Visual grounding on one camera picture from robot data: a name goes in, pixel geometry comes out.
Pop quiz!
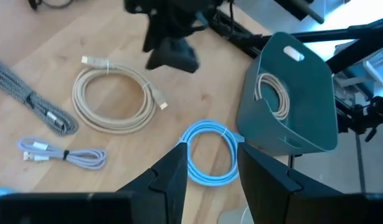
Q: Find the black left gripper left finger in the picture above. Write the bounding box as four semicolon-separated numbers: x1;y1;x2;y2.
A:
116;142;189;224

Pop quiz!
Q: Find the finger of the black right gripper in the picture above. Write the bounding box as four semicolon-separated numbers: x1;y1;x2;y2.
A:
145;37;201;74
143;14;166;53

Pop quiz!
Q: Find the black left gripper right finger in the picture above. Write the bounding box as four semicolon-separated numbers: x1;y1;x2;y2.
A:
237;142;366;224

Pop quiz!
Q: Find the light blue cable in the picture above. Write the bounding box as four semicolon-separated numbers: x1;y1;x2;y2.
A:
177;119;245;187
0;186;17;200

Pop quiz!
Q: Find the light grey plastic bin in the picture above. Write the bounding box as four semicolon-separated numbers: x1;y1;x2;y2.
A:
217;207;255;224

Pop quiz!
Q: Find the beige cable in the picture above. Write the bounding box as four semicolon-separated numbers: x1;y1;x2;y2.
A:
254;73;291;121
72;55;169;135

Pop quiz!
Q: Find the lavender cable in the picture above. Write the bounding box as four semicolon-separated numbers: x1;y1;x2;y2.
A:
17;136;107;170

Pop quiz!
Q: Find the teal plastic bin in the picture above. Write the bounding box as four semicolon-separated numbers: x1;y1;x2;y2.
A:
236;30;339;156

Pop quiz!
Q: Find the grey braided cable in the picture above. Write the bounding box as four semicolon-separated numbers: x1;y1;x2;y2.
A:
0;55;80;137

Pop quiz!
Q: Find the black lamp power cable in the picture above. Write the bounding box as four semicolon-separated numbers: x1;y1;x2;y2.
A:
27;0;74;10

